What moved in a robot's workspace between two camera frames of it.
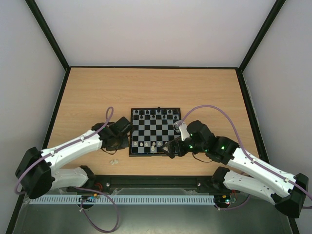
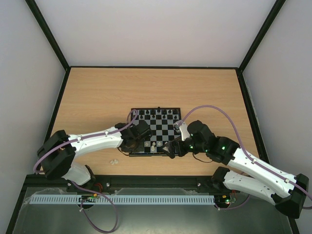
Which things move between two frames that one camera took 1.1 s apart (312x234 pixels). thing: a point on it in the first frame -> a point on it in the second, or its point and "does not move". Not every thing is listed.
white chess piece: x=115 y=162 does not move
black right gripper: x=173 y=148 does not move
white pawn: x=152 y=147 does not move
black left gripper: x=125 y=145 -> x=140 y=148
